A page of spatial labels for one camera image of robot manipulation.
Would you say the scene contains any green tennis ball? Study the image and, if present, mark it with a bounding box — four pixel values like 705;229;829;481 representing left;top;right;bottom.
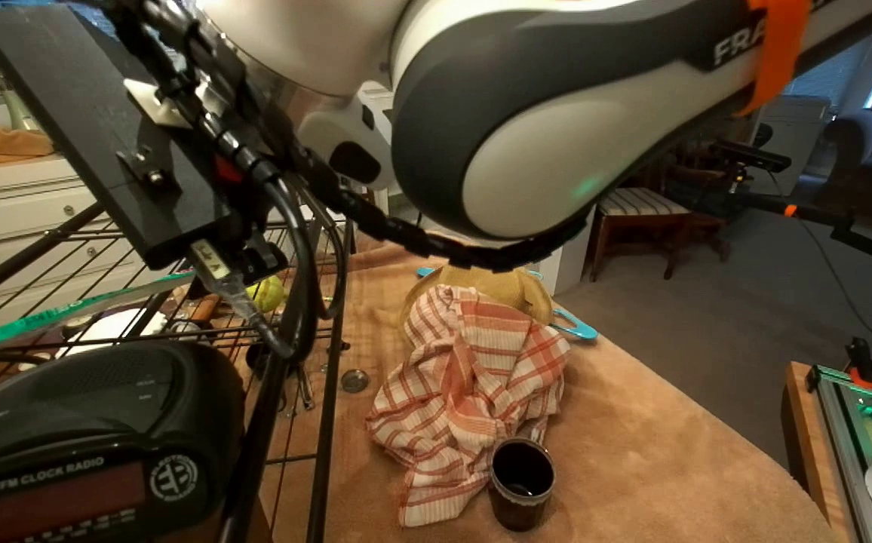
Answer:
247;273;287;314

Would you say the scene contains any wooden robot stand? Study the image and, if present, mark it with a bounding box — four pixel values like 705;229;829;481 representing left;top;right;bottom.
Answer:
782;361;861;543

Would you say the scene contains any tan cowboy hat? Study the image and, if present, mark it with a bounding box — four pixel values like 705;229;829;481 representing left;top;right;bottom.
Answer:
407;265;554;323

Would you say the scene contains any wooden bench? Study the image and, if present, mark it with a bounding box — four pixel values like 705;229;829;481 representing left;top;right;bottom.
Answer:
587;188;730;278

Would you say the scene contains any tan tablecloth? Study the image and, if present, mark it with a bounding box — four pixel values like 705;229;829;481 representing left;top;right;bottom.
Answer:
251;238;846;543

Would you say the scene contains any red white checkered towel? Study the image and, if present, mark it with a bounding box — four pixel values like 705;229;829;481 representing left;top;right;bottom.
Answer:
369;285;571;528

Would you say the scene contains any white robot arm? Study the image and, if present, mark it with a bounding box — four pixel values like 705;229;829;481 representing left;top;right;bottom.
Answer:
196;0;872;238

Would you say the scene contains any dark mug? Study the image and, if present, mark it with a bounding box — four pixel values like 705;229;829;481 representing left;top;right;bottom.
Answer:
490;438;554;532

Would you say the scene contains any black metal shoe rack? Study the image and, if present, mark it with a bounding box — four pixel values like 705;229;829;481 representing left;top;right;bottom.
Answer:
0;199;356;543

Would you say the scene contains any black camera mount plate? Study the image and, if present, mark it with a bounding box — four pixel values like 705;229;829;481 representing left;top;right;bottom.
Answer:
0;5;243;269

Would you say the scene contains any black clock radio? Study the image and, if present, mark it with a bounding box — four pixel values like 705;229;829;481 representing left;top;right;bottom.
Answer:
0;342;243;543

